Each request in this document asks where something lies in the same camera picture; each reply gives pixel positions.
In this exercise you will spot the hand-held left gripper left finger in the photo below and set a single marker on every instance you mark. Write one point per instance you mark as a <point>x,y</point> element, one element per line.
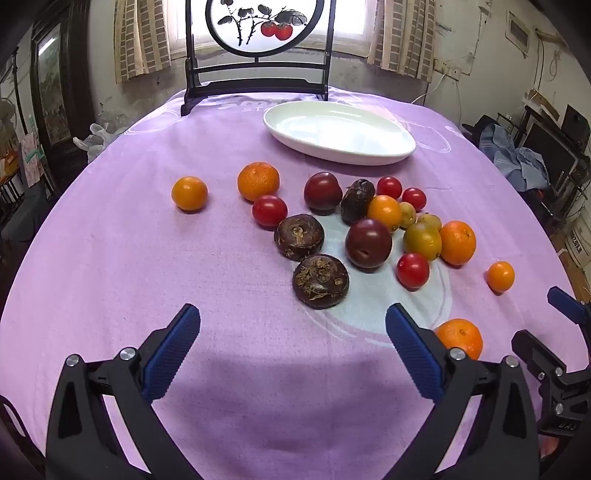
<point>171,350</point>

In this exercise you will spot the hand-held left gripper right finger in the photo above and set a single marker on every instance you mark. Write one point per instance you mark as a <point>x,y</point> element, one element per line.
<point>413,350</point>

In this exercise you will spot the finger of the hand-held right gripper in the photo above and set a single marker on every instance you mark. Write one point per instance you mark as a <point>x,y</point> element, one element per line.
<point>562,296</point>
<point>535,353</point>

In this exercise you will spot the mandarin orange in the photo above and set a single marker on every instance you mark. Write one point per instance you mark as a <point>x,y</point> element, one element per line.
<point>258,181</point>
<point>457,242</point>
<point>461,336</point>

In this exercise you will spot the green-orange mandarin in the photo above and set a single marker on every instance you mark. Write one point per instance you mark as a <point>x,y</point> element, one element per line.
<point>422,241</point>

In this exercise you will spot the small yellow-green jujube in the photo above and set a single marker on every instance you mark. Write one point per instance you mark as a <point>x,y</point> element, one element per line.
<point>407,214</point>
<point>430,220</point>

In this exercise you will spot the orange cherry tomato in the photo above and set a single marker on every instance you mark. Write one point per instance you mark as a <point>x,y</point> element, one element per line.
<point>384,213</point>
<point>189,194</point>
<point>500,276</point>

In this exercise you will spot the dark brown water chestnut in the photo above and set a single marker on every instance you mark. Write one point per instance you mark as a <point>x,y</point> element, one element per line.
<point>299,237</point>
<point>358,200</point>
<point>321,280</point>

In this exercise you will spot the red cherry tomato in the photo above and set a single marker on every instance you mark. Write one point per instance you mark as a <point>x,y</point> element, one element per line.
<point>412,270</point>
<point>389,187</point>
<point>414,198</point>
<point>269,210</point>

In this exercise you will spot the dark red plum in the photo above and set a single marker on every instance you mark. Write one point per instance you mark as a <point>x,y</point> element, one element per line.
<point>322,193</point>
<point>368,242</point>

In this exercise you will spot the white oval plate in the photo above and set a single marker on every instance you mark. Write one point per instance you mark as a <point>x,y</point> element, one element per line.
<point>339,134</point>

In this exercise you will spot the cardboard box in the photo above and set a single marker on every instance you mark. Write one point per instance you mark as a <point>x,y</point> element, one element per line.
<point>577,240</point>

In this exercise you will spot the purple printed tablecloth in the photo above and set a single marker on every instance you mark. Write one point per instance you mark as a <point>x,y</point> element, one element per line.
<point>138,258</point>

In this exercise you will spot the blue cloth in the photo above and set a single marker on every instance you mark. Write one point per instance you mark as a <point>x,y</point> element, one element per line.
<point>517,159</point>

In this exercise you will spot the black monitor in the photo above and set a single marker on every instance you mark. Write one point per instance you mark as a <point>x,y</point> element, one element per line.
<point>549,147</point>

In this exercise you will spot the black speaker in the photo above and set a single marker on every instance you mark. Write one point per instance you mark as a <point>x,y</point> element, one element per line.
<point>575,122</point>

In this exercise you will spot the black bag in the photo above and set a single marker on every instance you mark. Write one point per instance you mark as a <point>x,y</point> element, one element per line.
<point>480,127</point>

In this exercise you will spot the white plastic bag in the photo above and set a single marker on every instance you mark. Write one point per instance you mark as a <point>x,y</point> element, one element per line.
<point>94,138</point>

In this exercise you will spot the dark wooden cabinet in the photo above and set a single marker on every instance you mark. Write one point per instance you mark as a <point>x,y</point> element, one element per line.
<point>51,92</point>

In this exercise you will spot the beige brick-pattern curtain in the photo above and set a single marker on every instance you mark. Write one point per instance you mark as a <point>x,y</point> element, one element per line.
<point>401,37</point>
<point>141,41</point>

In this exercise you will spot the black round painted screen stand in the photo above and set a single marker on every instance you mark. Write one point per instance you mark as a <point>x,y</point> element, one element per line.
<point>258,27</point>

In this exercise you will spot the window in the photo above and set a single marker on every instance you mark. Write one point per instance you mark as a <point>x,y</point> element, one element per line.
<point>351,18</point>

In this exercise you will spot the white wall socket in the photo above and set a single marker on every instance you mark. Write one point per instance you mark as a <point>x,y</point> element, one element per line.
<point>445,68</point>

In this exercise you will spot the white wall electric box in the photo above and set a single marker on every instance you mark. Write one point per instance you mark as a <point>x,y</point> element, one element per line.
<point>517,32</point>

